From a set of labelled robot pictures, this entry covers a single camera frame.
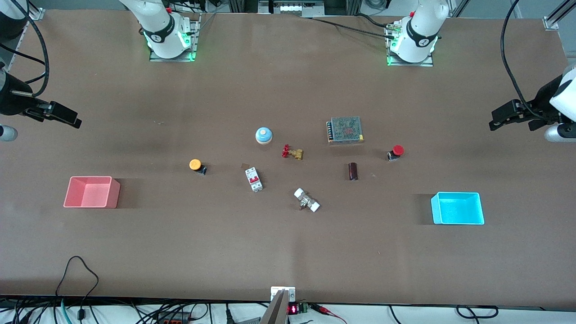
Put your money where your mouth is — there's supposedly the metal mesh power supply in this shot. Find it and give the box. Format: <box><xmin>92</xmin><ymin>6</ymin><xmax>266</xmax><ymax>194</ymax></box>
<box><xmin>326</xmin><ymin>116</ymin><xmax>365</xmax><ymax>145</ymax></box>

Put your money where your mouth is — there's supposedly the pink plastic box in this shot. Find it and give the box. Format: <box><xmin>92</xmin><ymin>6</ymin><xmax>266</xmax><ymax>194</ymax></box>
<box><xmin>63</xmin><ymin>175</ymin><xmax>121</xmax><ymax>209</ymax></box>

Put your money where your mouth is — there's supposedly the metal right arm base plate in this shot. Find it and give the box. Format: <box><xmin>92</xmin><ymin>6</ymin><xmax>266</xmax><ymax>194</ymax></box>
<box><xmin>149</xmin><ymin>12</ymin><xmax>200</xmax><ymax>63</ymax></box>

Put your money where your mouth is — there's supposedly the black cable to arm base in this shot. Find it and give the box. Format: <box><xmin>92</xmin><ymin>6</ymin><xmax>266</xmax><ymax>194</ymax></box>
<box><xmin>310</xmin><ymin>13</ymin><xmax>399</xmax><ymax>39</ymax></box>

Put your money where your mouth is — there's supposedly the teal cable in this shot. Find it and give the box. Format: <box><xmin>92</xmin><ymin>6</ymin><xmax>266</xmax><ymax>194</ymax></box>
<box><xmin>59</xmin><ymin>297</ymin><xmax>74</xmax><ymax>324</ymax></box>

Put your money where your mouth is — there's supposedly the red clip lead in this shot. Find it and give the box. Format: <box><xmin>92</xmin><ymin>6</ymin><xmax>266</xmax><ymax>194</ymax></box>
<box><xmin>312</xmin><ymin>303</ymin><xmax>348</xmax><ymax>324</ymax></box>

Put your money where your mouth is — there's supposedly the brass valve red handle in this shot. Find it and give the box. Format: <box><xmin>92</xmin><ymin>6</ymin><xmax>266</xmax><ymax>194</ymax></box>
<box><xmin>281</xmin><ymin>144</ymin><xmax>305</xmax><ymax>161</ymax></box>

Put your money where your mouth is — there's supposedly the grey camera mount bar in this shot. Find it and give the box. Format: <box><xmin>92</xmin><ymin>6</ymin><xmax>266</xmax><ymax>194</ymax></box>
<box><xmin>260</xmin><ymin>289</ymin><xmax>290</xmax><ymax>324</ymax></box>

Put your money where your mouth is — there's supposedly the black looped table cable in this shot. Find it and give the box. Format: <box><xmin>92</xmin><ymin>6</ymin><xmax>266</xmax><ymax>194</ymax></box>
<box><xmin>55</xmin><ymin>255</ymin><xmax>100</xmax><ymax>324</ymax></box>

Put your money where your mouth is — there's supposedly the white power strip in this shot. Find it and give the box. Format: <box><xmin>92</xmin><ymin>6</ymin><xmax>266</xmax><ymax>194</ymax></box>
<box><xmin>258</xmin><ymin>0</ymin><xmax>326</xmax><ymax>18</ymax></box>

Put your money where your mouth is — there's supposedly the white metal pipe fitting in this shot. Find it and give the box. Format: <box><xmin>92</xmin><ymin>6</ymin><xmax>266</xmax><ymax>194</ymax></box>
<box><xmin>293</xmin><ymin>187</ymin><xmax>321</xmax><ymax>213</ymax></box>

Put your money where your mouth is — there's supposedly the cyan plastic box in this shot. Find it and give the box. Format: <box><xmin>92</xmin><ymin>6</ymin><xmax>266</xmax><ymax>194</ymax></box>
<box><xmin>430</xmin><ymin>191</ymin><xmax>486</xmax><ymax>225</ymax></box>

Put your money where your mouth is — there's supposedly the black flat loop cable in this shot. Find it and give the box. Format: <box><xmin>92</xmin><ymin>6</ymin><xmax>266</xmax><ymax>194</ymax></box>
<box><xmin>455</xmin><ymin>305</ymin><xmax>500</xmax><ymax>320</ymax></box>

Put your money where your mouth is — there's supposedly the white red circuit breaker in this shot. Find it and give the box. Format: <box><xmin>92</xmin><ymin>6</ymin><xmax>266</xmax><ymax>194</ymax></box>
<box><xmin>244</xmin><ymin>166</ymin><xmax>264</xmax><ymax>193</ymax></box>

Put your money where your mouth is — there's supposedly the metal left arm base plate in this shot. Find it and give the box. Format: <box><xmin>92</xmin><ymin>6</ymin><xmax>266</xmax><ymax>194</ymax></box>
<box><xmin>386</xmin><ymin>20</ymin><xmax>435</xmax><ymax>68</ymax></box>

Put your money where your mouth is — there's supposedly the white mount bracket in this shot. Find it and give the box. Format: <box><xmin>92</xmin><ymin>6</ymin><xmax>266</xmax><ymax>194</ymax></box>
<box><xmin>270</xmin><ymin>286</ymin><xmax>297</xmax><ymax>302</ymax></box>

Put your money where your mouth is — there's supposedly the aluminium profile bracket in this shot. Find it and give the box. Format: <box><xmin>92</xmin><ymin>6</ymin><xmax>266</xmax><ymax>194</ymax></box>
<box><xmin>543</xmin><ymin>0</ymin><xmax>576</xmax><ymax>32</ymax></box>
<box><xmin>16</xmin><ymin>6</ymin><xmax>46</xmax><ymax>62</ymax></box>

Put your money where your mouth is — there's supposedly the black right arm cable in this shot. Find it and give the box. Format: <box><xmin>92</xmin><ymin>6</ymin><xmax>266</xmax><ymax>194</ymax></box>
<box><xmin>0</xmin><ymin>0</ymin><xmax>50</xmax><ymax>97</ymax></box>

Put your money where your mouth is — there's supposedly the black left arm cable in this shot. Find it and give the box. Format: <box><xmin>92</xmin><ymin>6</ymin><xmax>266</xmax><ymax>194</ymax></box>
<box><xmin>500</xmin><ymin>0</ymin><xmax>540</xmax><ymax>118</ymax></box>

